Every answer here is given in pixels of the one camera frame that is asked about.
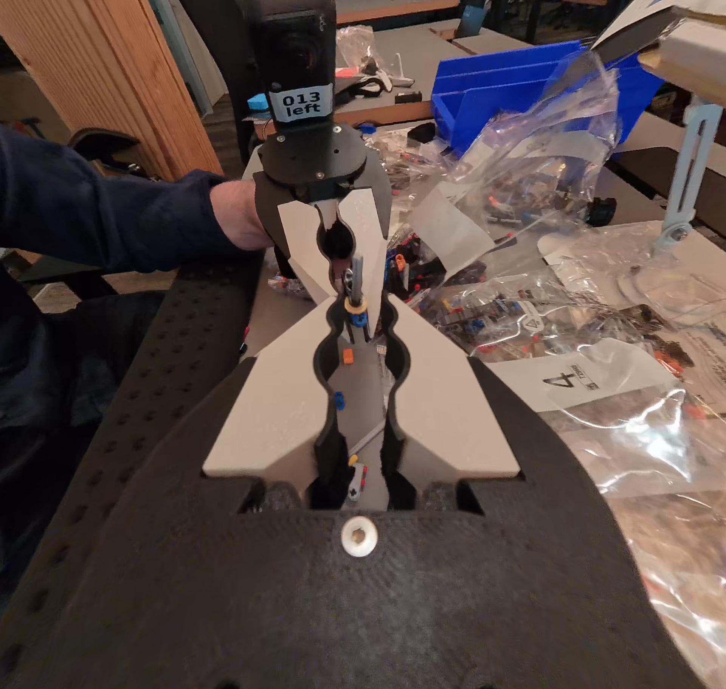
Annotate black handled scissors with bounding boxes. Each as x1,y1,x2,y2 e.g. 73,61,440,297
335,73,417,106

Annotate long thin grey axle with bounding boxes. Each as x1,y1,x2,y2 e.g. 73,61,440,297
347,421,388,455

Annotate black lego gear frame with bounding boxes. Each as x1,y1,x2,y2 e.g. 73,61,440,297
340,255,376,345

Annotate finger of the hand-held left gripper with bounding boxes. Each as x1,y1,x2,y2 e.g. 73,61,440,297
277,200,342,305
338,188,388,311

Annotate wooden book stand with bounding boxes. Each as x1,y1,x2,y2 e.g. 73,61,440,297
618,17,726,315

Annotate person's left forearm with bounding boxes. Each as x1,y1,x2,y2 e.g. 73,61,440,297
0,124,239,281

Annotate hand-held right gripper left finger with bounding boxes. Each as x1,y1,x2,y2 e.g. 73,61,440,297
202,295,344,484

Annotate black dimpled mat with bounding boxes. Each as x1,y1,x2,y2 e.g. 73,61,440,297
0,264,267,689

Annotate person's left hand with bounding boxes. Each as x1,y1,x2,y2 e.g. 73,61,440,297
210,180,277,251

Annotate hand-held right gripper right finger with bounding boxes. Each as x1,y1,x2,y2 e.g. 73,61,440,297
385,293,521,481

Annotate small opened clear bag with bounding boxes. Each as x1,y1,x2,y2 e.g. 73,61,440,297
267,272,310,299

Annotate blue divided plastic bin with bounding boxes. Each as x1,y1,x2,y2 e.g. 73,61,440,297
430,39,664,158

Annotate black office chair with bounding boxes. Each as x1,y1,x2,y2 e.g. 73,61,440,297
156,0,259,162

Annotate long wooden background table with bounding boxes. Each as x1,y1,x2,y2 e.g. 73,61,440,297
335,0,461,26

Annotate small clear plastic bag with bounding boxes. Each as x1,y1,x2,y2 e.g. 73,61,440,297
336,25,378,74

